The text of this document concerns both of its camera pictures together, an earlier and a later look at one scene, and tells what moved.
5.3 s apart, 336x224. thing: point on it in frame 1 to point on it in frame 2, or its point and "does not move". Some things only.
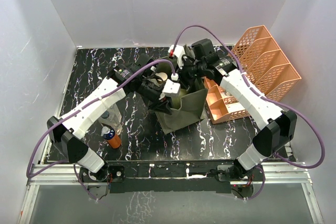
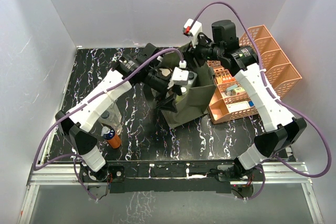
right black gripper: [182, 71] to [196, 50]
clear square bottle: [113, 118] does not move
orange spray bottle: [108, 134] does not move
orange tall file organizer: [265, 66] does not move
